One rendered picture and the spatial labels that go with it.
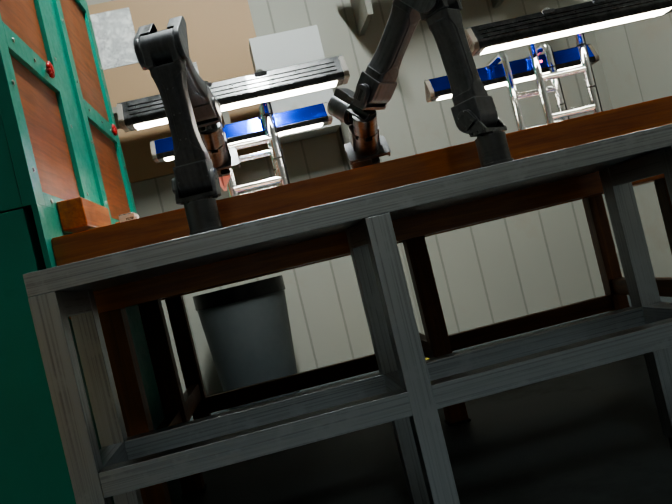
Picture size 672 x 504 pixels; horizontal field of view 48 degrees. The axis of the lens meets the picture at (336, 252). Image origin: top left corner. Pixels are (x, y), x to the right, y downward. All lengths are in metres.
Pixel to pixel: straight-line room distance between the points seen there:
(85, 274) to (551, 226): 3.39
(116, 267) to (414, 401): 0.56
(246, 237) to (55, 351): 0.37
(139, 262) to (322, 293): 2.84
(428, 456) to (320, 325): 2.78
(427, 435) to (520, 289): 3.02
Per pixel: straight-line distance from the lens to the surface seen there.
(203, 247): 1.31
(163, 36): 1.54
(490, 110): 1.61
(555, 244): 4.41
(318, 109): 2.66
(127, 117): 2.09
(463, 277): 4.24
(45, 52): 2.34
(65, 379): 1.35
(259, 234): 1.31
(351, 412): 1.33
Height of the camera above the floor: 0.57
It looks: 1 degrees up
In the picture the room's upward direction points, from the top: 14 degrees counter-clockwise
